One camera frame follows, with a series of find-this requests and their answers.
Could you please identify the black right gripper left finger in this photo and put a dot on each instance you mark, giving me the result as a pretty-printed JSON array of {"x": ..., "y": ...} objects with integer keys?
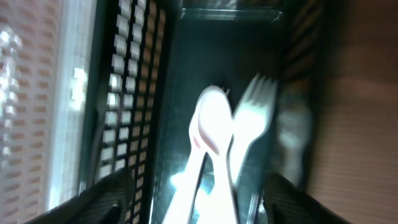
[{"x": 108, "y": 201}]

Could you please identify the dark green plastic basket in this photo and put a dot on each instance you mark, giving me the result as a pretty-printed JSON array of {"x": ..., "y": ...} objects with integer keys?
[{"x": 150, "y": 60}]

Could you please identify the pink plastic fork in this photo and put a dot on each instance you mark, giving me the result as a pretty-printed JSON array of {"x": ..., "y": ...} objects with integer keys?
[{"x": 215, "y": 129}]

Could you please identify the white fork in basket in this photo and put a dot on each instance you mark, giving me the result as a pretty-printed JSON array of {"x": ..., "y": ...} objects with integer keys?
[{"x": 252, "y": 118}]

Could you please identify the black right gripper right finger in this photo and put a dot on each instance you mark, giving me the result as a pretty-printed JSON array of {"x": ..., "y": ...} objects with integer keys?
[{"x": 285, "y": 204}]

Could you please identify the clear plastic basket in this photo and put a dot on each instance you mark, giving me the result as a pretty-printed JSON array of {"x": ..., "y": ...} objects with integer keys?
[{"x": 45, "y": 59}]

